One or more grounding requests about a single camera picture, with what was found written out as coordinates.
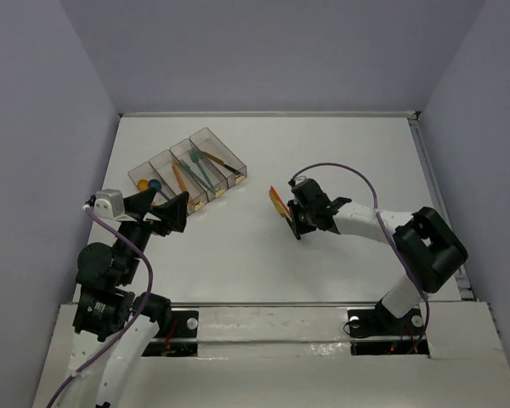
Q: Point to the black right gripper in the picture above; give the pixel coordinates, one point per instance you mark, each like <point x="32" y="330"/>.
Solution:
<point x="297" y="225"/>

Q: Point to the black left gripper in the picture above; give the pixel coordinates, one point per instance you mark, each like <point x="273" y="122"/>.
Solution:
<point x="151" y="221"/>

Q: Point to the dark blue plastic spoon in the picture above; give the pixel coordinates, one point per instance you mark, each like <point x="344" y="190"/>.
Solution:
<point x="157" y="185"/>

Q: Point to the yellow plastic spoon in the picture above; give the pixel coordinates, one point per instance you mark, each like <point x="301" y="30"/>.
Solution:
<point x="143" y="184"/>

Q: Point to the gold knife dark handle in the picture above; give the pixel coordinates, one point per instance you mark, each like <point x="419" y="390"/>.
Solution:
<point x="291" y="225"/>

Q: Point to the orange plastic knife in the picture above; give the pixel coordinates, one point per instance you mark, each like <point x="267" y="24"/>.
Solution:
<point x="279" y="204"/>

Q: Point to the teal chopstick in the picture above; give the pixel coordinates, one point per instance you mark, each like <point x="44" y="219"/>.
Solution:
<point x="195" y="175"/>

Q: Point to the teal plastic fork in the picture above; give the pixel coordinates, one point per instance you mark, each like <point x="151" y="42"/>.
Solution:
<point x="193" y="151"/>

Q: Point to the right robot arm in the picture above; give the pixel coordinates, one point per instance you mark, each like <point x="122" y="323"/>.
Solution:
<point x="423" y="242"/>

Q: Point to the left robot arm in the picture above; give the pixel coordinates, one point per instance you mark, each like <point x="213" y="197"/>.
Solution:
<point x="117" y="313"/>

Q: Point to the clear tray near end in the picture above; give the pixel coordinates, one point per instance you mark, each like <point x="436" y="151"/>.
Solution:
<point x="146" y="171"/>

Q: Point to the clear tray end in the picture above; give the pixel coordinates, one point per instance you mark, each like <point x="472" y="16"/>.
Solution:
<point x="146" y="171"/>
<point x="207" y="140"/>

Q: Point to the clear tray far end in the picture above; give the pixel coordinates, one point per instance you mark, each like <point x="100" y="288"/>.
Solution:
<point x="207" y="140"/>

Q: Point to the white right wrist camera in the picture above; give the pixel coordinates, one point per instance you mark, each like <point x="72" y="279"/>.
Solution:
<point x="296" y="180"/>

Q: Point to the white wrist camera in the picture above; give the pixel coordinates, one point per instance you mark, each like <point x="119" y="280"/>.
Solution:
<point x="296" y="180"/>
<point x="107" y="204"/>

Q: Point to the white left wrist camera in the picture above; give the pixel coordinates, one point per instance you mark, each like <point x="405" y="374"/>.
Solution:
<point x="107" y="204"/>

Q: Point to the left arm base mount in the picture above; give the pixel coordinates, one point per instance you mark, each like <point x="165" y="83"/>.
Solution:
<point x="179" y="339"/>

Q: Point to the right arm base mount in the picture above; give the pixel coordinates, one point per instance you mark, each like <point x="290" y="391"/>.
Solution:
<point x="387" y="336"/>

